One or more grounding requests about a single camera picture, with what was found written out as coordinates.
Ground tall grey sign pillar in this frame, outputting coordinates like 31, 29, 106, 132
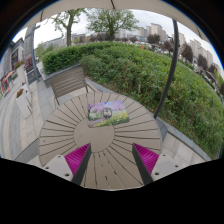
23, 23, 42, 84

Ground far apartment buildings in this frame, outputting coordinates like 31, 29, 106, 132
136, 22, 221, 73

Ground large white flower planter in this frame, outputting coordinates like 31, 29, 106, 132
15, 87, 33, 119

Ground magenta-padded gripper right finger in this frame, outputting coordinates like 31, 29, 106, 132
131, 143, 184, 186

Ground round-crowned tree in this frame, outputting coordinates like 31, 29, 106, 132
85, 8, 139, 42

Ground thin-crowned tree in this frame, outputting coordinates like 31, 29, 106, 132
51, 8, 87, 48

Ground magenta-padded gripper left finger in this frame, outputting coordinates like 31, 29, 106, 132
41, 143, 92, 186

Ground beige parasol canopy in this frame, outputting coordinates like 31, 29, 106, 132
24, 0, 211, 44

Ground grey slatted outdoor chair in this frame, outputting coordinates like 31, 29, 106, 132
49, 64, 101, 108

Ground small white flower planter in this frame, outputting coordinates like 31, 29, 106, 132
14, 59, 28, 84

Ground flower landscape print mouse pad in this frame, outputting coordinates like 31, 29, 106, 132
87, 100, 131, 129

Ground dark curved parasol pole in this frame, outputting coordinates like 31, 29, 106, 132
153, 19, 180, 141

